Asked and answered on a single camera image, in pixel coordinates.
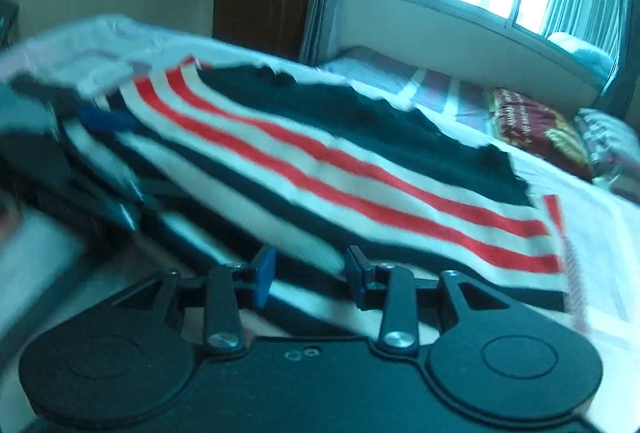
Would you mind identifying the striped flat pillow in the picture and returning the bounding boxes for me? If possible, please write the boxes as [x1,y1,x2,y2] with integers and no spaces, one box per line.
[320,46,495,125]

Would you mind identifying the light blue cushion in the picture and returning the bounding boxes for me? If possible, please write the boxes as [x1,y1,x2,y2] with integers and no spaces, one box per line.
[547,32,614,87]

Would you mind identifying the red printed pillow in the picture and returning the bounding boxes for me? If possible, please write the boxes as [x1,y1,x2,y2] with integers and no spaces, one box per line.
[487,87,594,180]

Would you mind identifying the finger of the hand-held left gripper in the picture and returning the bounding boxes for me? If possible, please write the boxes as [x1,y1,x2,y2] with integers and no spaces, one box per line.
[75,106,151,209]

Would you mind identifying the bed with printed sheet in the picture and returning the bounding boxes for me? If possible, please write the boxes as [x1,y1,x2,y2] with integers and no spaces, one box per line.
[0,13,640,433]

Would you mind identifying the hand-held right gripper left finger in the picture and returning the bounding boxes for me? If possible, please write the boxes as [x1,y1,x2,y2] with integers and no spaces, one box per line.
[112,245,277,358]

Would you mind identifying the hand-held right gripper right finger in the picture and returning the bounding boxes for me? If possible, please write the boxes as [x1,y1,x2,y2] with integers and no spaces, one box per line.
[345,244,507,358]

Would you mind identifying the striped plump pillow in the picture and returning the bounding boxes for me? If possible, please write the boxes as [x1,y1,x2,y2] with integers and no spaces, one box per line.
[575,107,640,200]

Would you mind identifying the striped knit sweater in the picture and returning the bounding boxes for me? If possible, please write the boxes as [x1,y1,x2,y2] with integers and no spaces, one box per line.
[60,56,572,335]

